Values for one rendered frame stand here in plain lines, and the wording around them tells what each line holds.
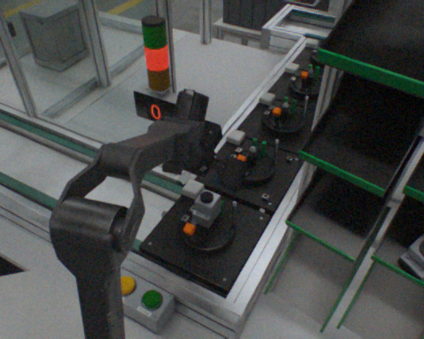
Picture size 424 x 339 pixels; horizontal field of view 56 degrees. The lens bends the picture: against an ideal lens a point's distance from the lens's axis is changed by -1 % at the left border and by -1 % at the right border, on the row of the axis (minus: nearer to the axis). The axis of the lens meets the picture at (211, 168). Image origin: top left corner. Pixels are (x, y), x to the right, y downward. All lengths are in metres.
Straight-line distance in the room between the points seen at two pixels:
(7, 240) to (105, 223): 0.85
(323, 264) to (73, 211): 0.56
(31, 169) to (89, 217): 0.93
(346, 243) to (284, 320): 0.35
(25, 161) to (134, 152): 0.94
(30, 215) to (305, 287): 0.71
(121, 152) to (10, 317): 0.71
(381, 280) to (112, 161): 0.58
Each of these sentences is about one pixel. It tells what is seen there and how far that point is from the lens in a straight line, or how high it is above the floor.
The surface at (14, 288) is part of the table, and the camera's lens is 1.14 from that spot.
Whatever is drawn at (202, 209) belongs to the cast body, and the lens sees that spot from 0.90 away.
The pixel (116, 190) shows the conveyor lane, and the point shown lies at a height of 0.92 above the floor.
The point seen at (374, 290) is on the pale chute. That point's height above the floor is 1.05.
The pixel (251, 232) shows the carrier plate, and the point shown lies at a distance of 0.99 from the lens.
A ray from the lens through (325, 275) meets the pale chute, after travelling 0.85.
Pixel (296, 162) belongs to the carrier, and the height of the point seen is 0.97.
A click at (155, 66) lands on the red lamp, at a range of 0.89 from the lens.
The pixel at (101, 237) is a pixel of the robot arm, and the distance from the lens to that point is 0.40.
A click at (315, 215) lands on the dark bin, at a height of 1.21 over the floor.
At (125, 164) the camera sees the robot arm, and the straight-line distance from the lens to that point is 0.45.
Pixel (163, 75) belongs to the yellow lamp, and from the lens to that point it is 0.91.
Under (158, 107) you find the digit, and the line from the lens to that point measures 0.95.
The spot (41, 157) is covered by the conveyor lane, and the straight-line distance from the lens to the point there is 1.36.
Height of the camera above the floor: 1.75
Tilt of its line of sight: 43 degrees down
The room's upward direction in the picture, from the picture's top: straight up
